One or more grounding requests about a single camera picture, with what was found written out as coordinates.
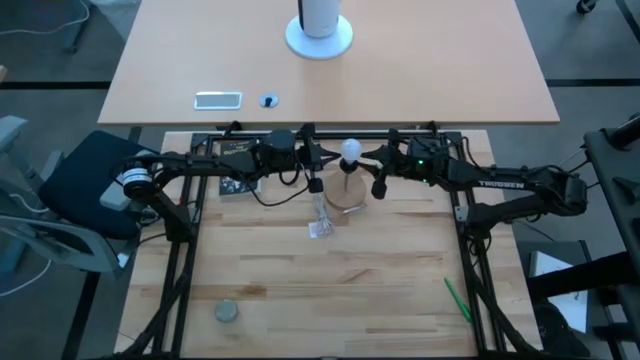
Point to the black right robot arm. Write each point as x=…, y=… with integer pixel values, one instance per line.
x=520, y=195

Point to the black grey office chair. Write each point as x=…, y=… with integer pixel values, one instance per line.
x=80, y=185

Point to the black caster wheel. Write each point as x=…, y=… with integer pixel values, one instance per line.
x=586, y=6

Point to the white paper sheet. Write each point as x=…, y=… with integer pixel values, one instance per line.
x=555, y=270

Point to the black bag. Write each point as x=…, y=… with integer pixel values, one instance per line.
x=560, y=335

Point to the black cover book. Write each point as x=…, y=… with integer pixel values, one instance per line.
x=237, y=185

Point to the light wooden desk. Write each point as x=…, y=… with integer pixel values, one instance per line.
x=400, y=60

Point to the white lightbulb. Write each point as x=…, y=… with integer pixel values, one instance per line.
x=351, y=149

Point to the black equipment stand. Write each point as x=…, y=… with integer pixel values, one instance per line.
x=615, y=190

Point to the wooden base table lamp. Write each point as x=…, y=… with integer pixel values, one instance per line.
x=345, y=192

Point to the white red-print warning tag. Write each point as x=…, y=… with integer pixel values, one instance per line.
x=316, y=230

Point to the grey round disc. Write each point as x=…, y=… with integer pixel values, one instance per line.
x=226, y=311

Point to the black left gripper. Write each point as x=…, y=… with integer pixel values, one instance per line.
x=307, y=160

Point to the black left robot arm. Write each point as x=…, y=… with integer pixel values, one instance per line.
x=190, y=165

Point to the white black tower fan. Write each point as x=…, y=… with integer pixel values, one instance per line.
x=319, y=35

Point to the black aluminium rig frame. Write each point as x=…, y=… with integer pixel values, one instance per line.
x=182, y=280

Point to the green pen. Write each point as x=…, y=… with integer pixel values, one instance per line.
x=457, y=300

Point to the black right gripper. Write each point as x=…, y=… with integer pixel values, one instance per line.
x=420, y=157

